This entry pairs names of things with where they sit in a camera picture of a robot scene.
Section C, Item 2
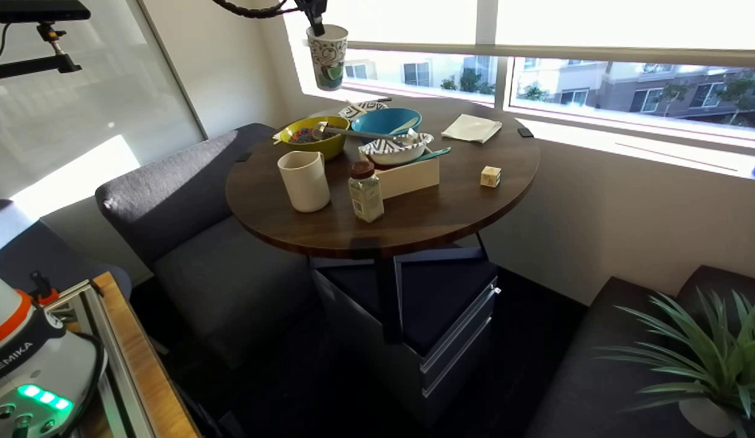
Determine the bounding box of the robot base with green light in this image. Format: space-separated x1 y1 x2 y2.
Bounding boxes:
0 278 108 438

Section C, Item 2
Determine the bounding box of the white patterned plate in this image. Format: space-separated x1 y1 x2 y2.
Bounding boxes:
360 131 433 167

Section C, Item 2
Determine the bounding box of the white rectangular box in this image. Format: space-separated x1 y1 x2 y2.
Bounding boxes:
377 160 441 200

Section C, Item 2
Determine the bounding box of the round wooden table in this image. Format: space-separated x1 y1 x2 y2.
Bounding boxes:
223 98 540 257

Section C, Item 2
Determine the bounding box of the green potted plant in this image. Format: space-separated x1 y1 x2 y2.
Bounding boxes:
600 290 755 438

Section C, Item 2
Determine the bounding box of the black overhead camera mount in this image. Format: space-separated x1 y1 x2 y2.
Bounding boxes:
0 0 89 81

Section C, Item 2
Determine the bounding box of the small yellow cube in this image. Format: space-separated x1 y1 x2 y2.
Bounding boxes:
479 166 501 189

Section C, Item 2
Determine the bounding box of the dark grey armchair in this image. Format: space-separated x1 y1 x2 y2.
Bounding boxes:
94 125 315 367

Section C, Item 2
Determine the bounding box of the white folded napkin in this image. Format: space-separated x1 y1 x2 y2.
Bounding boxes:
442 114 501 144

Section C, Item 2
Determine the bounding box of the white ceramic mug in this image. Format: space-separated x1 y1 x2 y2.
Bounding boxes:
277 151 332 212

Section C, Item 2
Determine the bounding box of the dark sofa at right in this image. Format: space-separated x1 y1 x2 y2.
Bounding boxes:
527 266 755 438

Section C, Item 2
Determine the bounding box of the blue bowl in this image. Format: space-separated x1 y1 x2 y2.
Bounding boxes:
351 108 422 139

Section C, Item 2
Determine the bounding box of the yellow bowl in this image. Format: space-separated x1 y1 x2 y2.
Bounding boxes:
273 114 349 160

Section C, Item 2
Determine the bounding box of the grey drawer cabinet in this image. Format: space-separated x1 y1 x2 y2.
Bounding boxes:
311 246 499 426

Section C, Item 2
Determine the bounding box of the spice jar with brown lid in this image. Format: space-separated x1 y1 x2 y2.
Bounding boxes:
349 160 384 224

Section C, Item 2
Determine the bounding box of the teal spoon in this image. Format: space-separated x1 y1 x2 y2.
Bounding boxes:
407 147 453 166

